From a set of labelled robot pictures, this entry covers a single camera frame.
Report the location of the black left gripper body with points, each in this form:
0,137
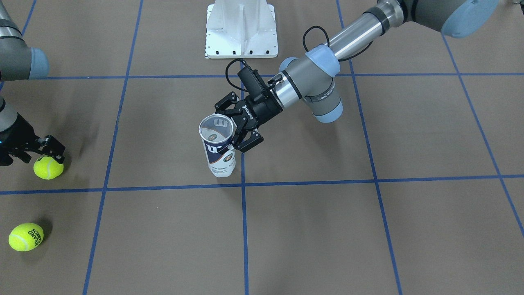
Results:
263,109

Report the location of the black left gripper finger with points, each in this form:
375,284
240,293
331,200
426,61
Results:
231,106
247,140

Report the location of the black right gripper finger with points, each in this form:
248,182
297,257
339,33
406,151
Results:
22,155
51,147

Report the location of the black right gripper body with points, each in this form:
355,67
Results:
16,138

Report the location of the yellow tennis ball with logo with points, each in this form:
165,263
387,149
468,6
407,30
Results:
47,168

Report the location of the clear tennis ball can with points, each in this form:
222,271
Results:
216,132

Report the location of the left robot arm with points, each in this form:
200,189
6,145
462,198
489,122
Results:
311,78

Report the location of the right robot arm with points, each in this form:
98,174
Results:
18,61

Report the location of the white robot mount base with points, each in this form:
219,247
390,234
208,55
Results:
241,29

